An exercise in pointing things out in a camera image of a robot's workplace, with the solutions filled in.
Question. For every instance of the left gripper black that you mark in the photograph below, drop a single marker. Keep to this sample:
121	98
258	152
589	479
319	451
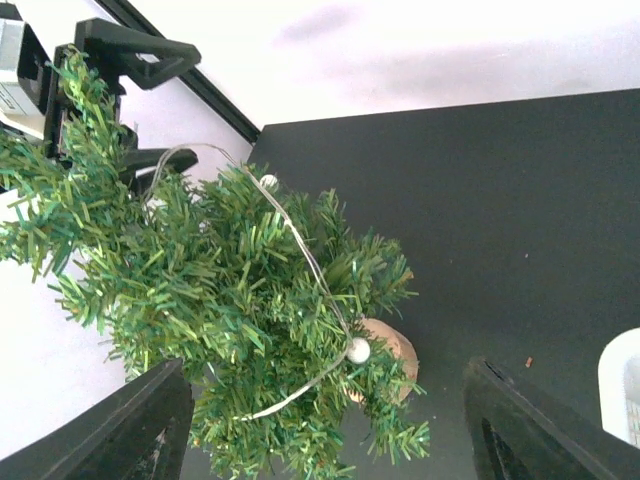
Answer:
115	51

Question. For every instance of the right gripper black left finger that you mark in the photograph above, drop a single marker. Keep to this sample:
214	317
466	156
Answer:
138	432

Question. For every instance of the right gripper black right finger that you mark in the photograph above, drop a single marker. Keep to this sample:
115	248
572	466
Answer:
520	432

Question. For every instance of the white plastic basket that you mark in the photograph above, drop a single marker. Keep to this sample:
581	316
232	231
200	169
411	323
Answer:
618	384

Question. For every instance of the small green christmas tree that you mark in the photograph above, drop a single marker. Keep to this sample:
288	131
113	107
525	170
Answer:
261	292

